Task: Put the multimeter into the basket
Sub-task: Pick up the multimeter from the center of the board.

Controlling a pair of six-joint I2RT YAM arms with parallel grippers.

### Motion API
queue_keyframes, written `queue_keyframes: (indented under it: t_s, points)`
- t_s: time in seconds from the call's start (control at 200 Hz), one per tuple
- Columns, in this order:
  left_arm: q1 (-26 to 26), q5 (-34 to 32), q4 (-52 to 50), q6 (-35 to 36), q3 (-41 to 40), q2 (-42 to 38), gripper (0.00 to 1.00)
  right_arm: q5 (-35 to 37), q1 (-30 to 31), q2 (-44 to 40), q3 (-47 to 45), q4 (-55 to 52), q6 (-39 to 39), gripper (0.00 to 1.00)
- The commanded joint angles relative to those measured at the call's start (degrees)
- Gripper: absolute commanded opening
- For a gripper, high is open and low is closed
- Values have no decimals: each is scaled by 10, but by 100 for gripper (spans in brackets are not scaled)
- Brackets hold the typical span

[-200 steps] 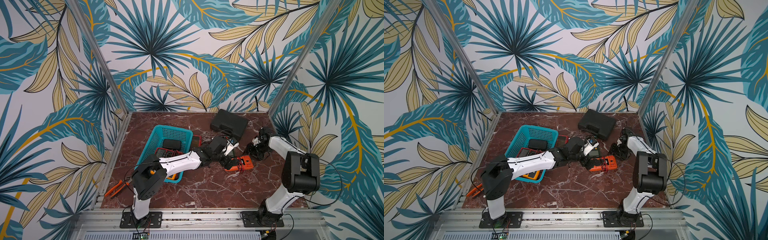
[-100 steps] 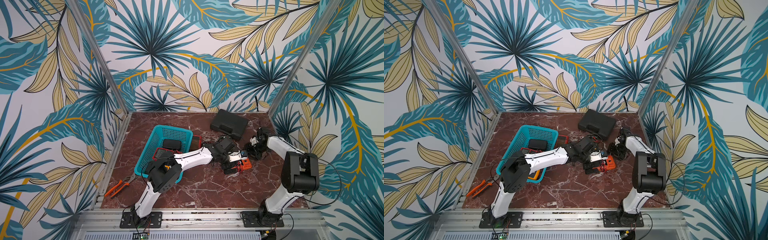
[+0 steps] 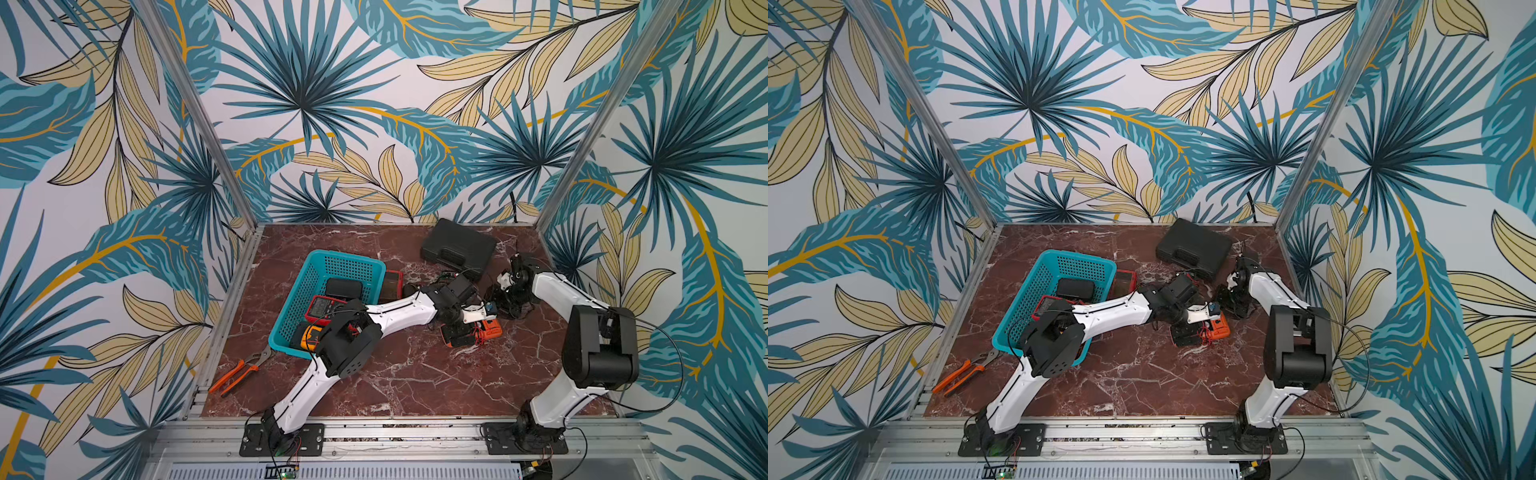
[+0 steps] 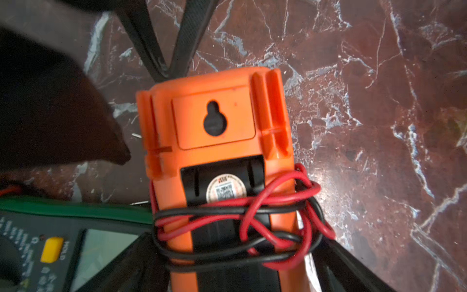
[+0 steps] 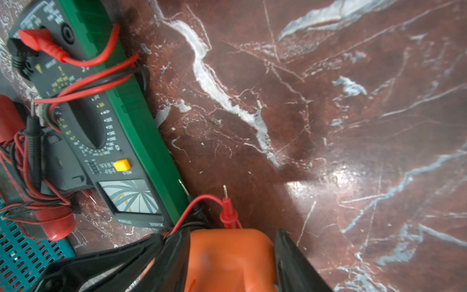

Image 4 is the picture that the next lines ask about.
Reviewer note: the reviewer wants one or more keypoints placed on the small orange clamp meter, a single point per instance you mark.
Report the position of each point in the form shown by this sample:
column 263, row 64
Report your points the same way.
column 232, row 209

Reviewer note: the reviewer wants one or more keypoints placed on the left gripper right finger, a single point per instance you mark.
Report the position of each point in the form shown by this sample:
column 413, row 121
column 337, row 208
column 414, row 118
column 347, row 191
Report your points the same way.
column 339, row 271

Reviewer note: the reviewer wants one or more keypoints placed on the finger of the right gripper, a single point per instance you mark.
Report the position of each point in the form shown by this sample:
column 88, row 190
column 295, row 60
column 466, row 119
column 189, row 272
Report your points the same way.
column 135, row 18
column 195, row 20

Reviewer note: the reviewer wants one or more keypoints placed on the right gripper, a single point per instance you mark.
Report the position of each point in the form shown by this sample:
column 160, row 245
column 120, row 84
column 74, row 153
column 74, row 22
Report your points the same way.
column 51, row 113

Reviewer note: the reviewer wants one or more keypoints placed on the green multimeter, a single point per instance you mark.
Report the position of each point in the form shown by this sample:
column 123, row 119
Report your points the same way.
column 57, row 246

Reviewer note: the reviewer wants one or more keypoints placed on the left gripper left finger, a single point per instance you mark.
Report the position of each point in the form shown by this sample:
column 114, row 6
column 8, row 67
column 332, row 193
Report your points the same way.
column 138, row 268

